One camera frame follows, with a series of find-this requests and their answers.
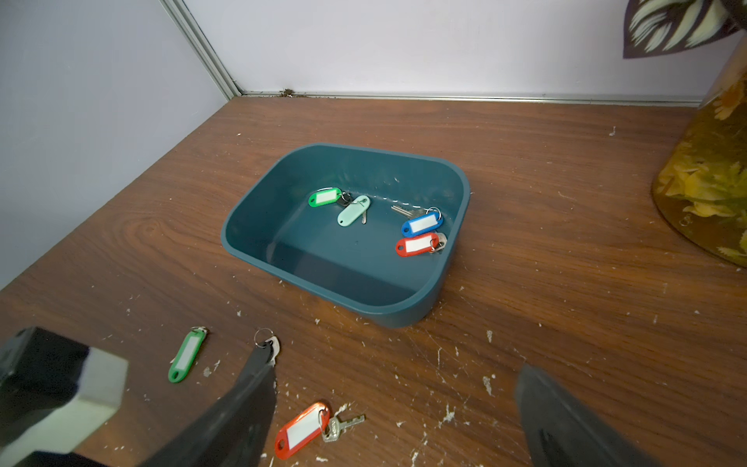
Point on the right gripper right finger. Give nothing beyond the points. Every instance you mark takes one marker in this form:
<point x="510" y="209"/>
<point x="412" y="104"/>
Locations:
<point x="561" y="431"/>

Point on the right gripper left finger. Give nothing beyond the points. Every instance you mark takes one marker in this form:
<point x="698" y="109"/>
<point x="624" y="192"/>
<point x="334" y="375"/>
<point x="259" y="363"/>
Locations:
<point x="233" y="431"/>

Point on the red tag key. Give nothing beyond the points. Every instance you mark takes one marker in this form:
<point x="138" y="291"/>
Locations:
<point x="427" y="243"/>
<point x="316" y="422"/>

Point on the black fob key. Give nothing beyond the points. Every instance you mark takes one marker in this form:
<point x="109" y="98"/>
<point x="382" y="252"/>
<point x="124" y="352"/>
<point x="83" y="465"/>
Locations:
<point x="266" y="340"/>

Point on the teal plastic storage box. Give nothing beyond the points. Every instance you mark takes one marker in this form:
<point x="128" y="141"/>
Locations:
<point x="274" y="229"/>

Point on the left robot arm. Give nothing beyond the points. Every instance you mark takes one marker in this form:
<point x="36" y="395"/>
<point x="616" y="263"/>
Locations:
<point x="55" y="393"/>

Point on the blue tag key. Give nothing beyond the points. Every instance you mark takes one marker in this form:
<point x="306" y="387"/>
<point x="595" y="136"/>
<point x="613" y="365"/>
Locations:
<point x="419" y="221"/>

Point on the mint green tag key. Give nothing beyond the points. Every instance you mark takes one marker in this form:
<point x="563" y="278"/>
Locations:
<point x="357" y="209"/>

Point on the potted plant in yellow vase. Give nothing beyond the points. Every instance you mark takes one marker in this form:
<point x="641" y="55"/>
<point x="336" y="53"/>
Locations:
<point x="701" y="190"/>

